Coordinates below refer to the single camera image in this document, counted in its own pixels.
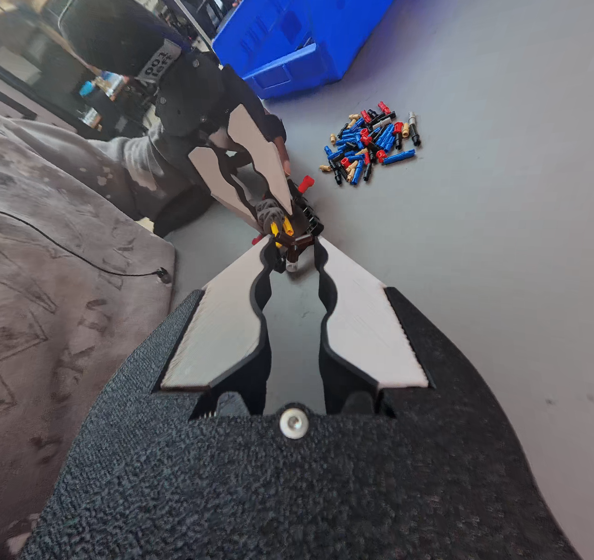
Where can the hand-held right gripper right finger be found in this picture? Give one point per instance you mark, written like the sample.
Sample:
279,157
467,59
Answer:
371,332

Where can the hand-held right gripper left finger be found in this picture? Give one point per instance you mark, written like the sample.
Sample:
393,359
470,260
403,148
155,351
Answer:
218,337

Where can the black mesh office chair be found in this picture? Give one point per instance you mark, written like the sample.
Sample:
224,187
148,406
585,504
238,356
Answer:
93,7

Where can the person's left hand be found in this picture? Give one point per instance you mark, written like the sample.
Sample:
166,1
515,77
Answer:
284,161

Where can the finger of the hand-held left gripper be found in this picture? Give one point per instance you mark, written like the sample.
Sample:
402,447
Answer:
209,170
260,156

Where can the person's left forearm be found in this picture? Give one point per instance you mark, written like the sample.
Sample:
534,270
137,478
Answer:
139,161

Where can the toy brick engine assembly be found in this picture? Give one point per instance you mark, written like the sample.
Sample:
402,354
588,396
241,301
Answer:
301,226

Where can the pile of toy connector pins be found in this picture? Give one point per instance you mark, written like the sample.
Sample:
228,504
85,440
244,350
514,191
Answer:
371,147

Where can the blue plastic bin white label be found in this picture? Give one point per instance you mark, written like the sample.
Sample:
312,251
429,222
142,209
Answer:
352,12

